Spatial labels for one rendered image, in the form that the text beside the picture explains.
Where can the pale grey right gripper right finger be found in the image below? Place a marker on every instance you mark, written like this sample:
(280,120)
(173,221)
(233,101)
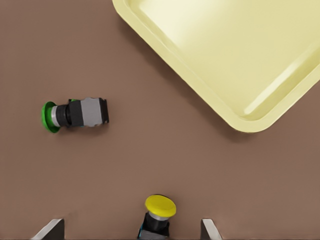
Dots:
(209,230)

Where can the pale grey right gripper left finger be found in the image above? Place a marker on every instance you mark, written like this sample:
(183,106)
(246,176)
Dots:
(53,230)

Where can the pale yellow tray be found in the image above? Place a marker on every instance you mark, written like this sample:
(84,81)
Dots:
(232,57)

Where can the yellow push-button switch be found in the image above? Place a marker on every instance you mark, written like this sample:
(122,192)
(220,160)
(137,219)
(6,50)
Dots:
(160,212)

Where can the green push-button switch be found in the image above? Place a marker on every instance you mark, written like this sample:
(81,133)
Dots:
(82,114)

